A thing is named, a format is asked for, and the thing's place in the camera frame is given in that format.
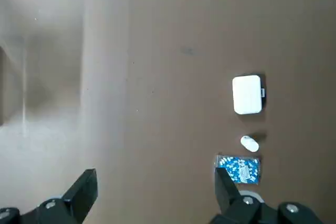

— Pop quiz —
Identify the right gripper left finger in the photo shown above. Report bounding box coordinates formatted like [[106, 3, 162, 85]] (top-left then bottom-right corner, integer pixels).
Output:
[[0, 168, 99, 224]]

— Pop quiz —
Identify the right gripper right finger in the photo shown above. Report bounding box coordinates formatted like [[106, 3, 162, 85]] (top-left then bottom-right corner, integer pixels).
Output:
[[209, 166, 326, 224]]

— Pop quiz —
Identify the bag of blue white capsules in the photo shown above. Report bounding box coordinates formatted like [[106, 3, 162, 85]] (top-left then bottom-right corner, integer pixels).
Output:
[[214, 154, 262, 185]]

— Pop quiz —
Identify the small white pill bottle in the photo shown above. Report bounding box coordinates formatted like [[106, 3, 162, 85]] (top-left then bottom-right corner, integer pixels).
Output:
[[240, 135, 260, 153]]

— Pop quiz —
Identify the white plastic pill box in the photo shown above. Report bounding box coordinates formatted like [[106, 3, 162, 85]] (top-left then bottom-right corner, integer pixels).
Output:
[[232, 74, 266, 115]]

